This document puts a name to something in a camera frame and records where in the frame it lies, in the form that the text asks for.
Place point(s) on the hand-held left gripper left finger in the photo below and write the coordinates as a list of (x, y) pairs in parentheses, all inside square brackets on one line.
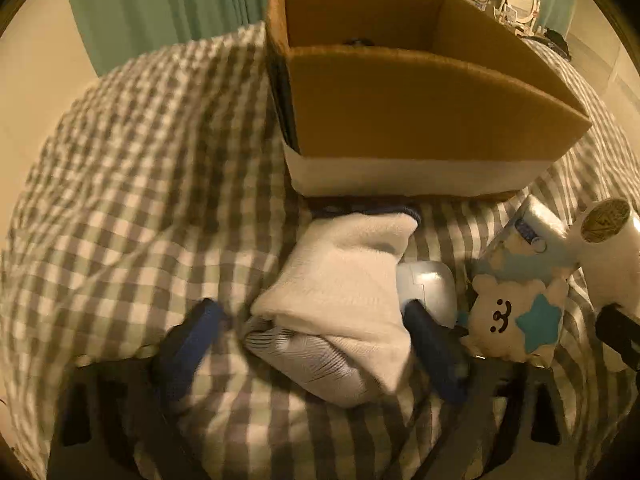
[(199, 332)]

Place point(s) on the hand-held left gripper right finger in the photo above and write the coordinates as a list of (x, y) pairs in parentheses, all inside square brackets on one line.
[(434, 345)]

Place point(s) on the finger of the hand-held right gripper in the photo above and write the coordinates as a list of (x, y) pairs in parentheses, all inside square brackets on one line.
[(619, 330)]

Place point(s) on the white hair dryer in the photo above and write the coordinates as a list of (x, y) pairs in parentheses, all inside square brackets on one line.
[(602, 240)]

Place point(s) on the white socks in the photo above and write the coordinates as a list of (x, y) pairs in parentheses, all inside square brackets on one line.
[(340, 300)]

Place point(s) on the brown cardboard box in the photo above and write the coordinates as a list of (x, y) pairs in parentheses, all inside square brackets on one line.
[(425, 110)]

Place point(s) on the light blue computer mouse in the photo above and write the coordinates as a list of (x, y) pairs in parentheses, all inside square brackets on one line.
[(432, 285)]

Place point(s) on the bear print tissue pack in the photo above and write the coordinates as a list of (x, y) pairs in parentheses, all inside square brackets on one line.
[(520, 300)]

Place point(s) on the grey checked blanket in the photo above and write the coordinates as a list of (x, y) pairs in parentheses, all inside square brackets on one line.
[(150, 185)]

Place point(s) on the dark cloth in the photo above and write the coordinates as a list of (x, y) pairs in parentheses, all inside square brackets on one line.
[(556, 41)]

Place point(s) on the green curtain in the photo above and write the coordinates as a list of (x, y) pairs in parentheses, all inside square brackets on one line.
[(175, 0)]

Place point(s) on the white round mirror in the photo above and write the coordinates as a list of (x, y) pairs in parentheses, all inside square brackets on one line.
[(522, 0)]

